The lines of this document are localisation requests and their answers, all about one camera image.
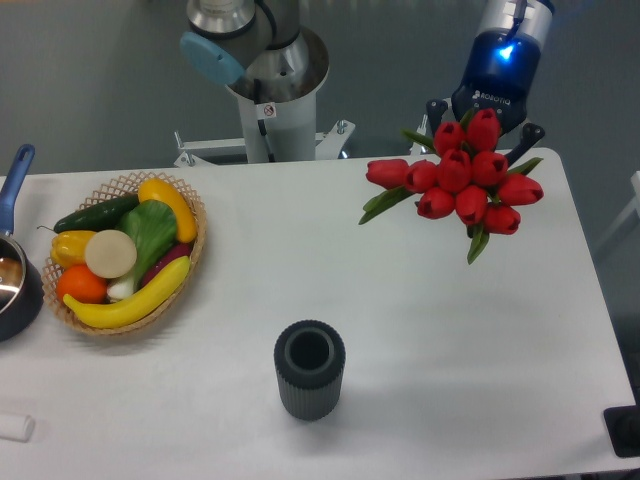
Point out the blue handled saucepan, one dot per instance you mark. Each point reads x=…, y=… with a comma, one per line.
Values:
x=21, y=285

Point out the purple eggplant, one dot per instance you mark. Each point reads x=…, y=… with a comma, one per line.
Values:
x=176, y=251

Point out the green leafy vegetable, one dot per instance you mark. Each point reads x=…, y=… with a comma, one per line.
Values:
x=152, y=227

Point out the black box at edge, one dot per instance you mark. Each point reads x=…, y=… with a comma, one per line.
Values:
x=623, y=428

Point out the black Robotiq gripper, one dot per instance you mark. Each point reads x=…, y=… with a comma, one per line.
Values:
x=498, y=75

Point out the yellow plastic banana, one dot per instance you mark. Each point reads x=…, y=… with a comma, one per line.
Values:
x=137, y=306

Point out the red tulip bouquet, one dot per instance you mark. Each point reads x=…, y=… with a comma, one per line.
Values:
x=469, y=179

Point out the dark green cucumber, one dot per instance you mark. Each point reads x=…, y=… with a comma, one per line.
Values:
x=98, y=217

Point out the yellow bell pepper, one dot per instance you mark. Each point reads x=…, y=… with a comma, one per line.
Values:
x=68, y=248

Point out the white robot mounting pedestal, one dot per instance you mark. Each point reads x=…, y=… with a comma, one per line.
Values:
x=272, y=132

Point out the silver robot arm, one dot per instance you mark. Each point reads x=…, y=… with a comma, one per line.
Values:
x=274, y=67

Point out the dark grey ribbed vase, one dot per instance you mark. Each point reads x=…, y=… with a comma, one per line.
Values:
x=309, y=359

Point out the white cylinder object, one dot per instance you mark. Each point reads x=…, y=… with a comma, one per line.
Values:
x=16, y=427

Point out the white frame at right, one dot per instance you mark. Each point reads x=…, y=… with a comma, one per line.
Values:
x=626, y=221

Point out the orange plastic fruit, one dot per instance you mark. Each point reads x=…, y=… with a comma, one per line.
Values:
x=82, y=284

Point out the yellow squash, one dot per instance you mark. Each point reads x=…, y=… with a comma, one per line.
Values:
x=162, y=191

